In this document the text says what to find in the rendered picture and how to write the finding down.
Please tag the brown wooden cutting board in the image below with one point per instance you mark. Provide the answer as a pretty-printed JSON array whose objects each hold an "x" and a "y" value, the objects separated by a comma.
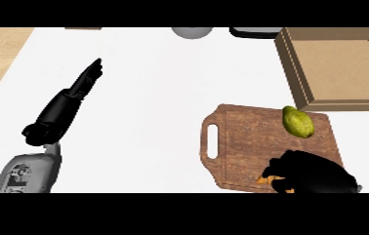
[{"x": 250, "y": 138}]

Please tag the green mango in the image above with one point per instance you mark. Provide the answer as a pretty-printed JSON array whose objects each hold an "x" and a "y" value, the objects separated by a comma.
[{"x": 297, "y": 123}]

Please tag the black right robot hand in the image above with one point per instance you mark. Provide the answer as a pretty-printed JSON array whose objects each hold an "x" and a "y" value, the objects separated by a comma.
[{"x": 315, "y": 175}]

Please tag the black and grey appliance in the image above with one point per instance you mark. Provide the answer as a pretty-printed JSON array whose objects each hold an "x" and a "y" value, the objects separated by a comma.
[{"x": 254, "y": 35}]

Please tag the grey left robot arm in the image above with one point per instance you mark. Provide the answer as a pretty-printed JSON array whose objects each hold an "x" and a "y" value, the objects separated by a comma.
[{"x": 30, "y": 174}]

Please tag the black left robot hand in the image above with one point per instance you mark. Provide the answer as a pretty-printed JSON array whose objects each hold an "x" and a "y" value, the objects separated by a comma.
[{"x": 59, "y": 113}]

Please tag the golden brown croissant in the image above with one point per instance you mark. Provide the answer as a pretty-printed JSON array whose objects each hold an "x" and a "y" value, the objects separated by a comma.
[{"x": 266, "y": 180}]

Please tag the open cardboard box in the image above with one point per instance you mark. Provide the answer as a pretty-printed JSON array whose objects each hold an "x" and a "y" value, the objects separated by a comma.
[{"x": 331, "y": 66}]

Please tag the grey round bowl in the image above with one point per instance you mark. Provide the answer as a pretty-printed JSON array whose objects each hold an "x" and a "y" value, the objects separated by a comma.
[{"x": 192, "y": 32}]

